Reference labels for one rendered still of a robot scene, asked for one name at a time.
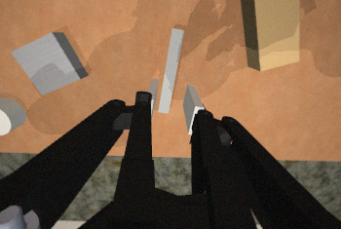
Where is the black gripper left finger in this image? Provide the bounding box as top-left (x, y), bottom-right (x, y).
top-left (0, 79), bottom-right (159, 229)

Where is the light grey square stick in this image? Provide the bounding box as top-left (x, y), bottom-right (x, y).
top-left (158, 28), bottom-right (184, 114)

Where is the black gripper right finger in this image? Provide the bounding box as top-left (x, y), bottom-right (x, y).
top-left (183, 85), bottom-right (341, 229)

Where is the grey cylinder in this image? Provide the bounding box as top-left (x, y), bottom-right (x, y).
top-left (0, 97), bottom-right (26, 135)

